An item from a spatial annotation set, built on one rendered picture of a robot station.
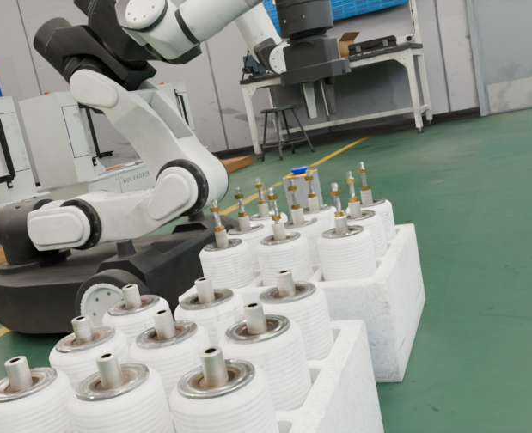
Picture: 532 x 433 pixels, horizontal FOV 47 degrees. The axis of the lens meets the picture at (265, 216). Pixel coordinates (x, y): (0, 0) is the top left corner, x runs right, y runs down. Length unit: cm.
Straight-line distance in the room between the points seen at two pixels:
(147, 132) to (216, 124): 535
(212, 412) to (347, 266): 54
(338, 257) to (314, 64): 33
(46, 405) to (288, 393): 25
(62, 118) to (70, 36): 216
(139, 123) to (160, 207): 21
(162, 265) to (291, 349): 85
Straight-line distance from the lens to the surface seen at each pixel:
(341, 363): 75
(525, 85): 611
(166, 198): 150
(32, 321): 171
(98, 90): 158
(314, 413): 66
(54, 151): 386
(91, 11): 156
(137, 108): 153
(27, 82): 837
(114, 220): 166
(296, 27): 103
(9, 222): 188
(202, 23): 107
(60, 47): 167
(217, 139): 691
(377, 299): 103
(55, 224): 173
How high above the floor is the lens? 50
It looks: 10 degrees down
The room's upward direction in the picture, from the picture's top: 11 degrees counter-clockwise
